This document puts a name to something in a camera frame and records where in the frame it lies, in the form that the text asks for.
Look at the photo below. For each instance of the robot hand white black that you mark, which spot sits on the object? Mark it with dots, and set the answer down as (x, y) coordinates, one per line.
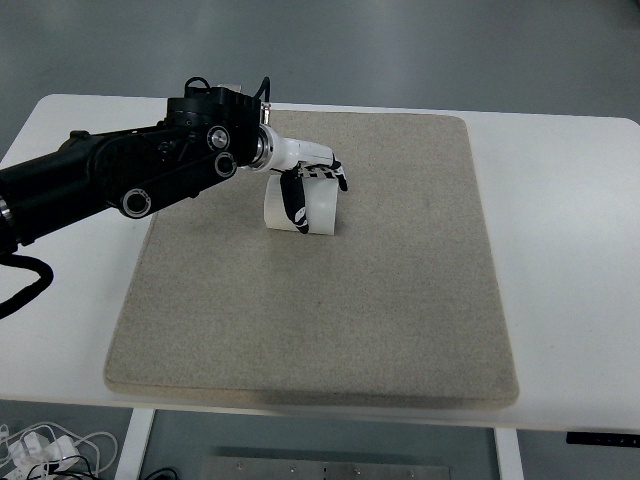
(300, 152)

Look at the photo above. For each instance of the white table leg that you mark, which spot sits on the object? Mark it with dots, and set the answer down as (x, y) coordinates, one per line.
(134, 445)
(509, 455)

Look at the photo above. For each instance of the grey-brown felt mat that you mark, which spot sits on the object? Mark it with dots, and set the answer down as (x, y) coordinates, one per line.
(320, 310)

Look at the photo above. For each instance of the black table control panel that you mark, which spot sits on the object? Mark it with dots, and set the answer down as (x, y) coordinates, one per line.
(600, 438)

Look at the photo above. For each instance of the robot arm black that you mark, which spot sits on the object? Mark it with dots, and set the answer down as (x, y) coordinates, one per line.
(100, 165)

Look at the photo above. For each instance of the grey metal plate with screws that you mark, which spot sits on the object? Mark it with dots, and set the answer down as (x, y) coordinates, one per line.
(325, 470)

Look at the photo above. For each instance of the white cup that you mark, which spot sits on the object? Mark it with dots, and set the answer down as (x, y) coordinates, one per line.
(322, 205)

